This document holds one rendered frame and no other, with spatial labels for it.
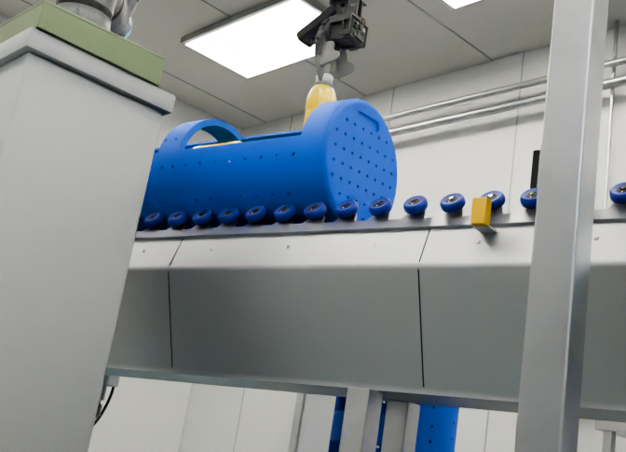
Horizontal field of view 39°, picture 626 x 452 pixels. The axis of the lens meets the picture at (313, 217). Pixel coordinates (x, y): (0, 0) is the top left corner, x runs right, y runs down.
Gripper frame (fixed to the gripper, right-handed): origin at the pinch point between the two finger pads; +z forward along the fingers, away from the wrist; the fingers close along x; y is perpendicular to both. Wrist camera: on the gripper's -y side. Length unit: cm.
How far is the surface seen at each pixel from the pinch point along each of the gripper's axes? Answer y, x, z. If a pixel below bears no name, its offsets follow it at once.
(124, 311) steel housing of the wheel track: -36, -10, 56
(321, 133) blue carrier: 12.4, -13.5, 20.1
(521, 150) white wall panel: -113, 354, -139
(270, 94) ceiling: -338, 359, -210
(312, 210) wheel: 11.1, -10.7, 35.0
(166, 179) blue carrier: -29.4, -12.7, 26.5
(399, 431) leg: 27, 6, 74
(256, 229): -2.1, -10.8, 38.6
